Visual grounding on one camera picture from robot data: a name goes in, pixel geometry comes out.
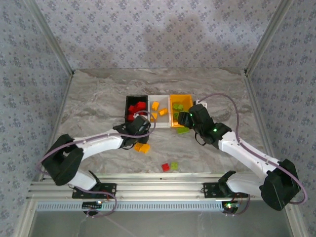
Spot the aluminium frame post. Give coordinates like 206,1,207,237
244,0,295,75
23,0,75,76

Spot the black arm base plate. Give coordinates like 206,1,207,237
72,183,117,199
202,182,249,198

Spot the wide aluminium extrusion beam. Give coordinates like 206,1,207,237
26,179,296,201

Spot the aluminium frame leg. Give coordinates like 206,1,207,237
17,199,38,237
282,199,309,237

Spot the grey slotted cable duct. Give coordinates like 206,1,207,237
36,200,225,212

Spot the purple cable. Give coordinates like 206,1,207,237
197,93,309,217
37,110,157,219

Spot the black plastic bin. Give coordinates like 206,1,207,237
125,95,150,124

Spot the white plastic bin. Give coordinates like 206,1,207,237
147,94,171,129

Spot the orange plastic bin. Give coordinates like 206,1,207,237
169,93,195,128

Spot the aluminium side rail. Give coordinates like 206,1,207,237
243,70,282,180
37,71,76,181

